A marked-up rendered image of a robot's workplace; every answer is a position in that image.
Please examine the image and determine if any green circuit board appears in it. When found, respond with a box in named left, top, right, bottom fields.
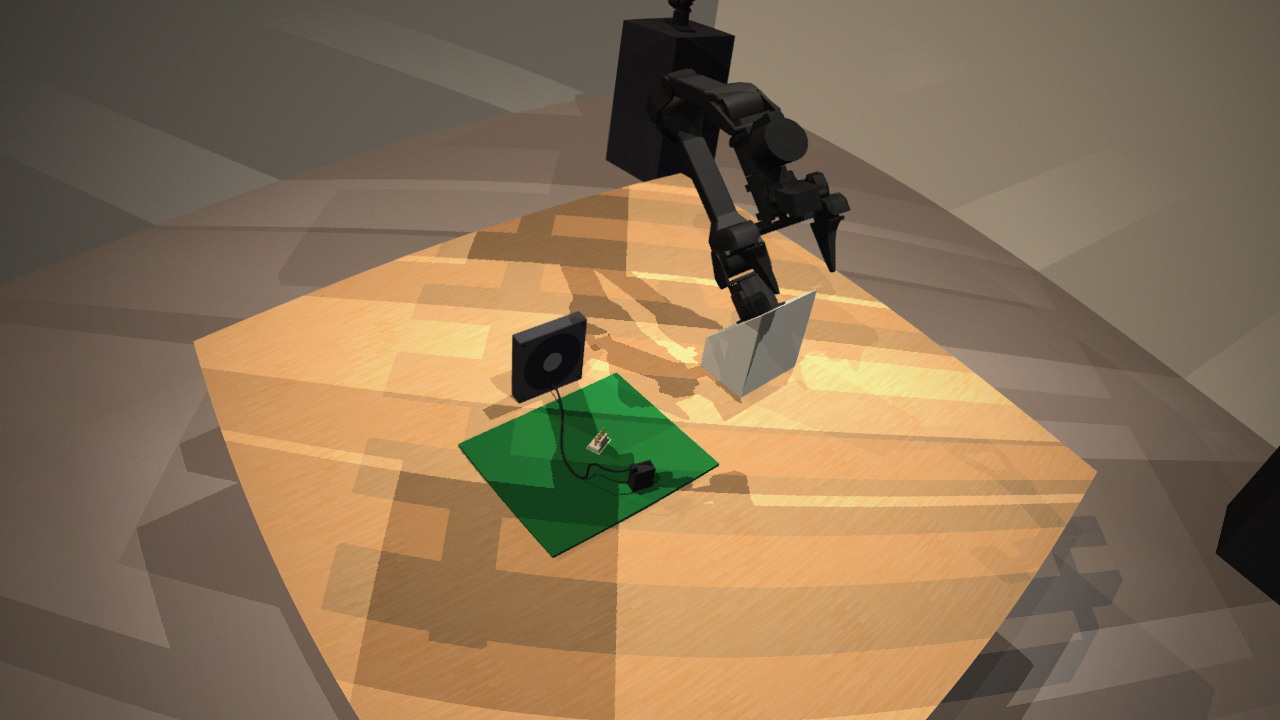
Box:
left=458, top=372, right=721, bottom=559

